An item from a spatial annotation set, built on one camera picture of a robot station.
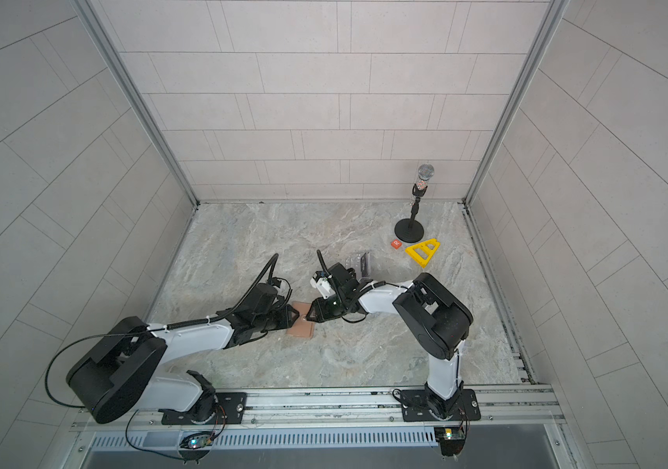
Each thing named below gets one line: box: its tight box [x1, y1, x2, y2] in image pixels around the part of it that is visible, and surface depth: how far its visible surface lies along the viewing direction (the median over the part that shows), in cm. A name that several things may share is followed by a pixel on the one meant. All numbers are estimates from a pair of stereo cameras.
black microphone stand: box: [394, 163, 435, 244], surface depth 107 cm
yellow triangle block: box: [404, 238, 441, 268], surface depth 103 cm
